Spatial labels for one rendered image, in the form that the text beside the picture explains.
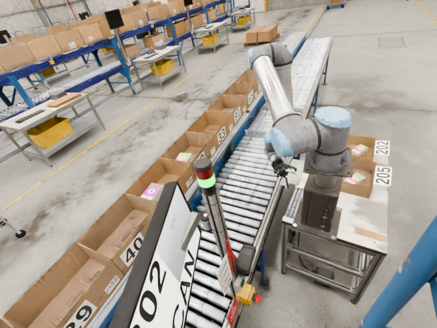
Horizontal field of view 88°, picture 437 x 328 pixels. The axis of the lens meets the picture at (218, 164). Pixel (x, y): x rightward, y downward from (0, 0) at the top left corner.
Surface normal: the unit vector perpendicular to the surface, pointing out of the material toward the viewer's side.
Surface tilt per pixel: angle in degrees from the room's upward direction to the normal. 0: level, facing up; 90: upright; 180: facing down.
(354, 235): 0
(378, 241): 0
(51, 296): 89
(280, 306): 0
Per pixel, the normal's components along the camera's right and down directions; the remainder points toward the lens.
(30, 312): 0.89, 0.16
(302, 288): -0.16, -0.76
